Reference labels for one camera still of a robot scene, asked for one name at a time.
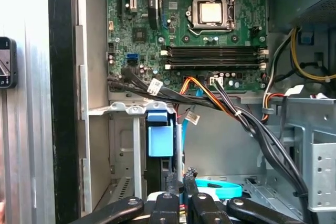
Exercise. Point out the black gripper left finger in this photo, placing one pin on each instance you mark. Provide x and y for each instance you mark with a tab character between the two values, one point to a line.
164	208

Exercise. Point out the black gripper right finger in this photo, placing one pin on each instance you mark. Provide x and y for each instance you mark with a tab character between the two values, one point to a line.
204	208

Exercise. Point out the hard disk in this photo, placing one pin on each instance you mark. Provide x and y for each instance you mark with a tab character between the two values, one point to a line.
160	140

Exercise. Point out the silver disk bay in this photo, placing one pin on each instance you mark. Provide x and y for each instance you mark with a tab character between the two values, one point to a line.
123	140

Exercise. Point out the person's bare hand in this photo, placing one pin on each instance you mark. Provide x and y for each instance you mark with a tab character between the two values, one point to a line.
1	210

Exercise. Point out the grey metal drive cage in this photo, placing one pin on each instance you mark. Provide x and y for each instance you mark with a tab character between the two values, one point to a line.
323	155

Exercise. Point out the installed RAM stick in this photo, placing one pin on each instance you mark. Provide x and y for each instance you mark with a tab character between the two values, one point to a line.
215	67

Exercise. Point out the black RAM slot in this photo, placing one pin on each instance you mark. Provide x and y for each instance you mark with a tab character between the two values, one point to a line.
215	62
215	54
215	48

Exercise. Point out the black PC case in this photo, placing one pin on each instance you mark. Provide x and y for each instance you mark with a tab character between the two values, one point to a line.
63	77

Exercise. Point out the green motherboard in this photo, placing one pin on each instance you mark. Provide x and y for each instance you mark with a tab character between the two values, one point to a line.
147	40

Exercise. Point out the locking lever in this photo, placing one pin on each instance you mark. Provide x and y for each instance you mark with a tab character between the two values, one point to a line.
195	32

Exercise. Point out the silver CPU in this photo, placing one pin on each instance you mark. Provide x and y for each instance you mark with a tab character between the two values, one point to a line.
210	11

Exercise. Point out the CPU socket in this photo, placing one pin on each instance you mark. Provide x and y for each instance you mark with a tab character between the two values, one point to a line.
232	11

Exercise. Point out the socket cover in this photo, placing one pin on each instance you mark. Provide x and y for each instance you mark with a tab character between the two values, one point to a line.
195	9

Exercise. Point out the black smartphone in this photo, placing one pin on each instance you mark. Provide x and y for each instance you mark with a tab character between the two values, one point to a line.
8	61

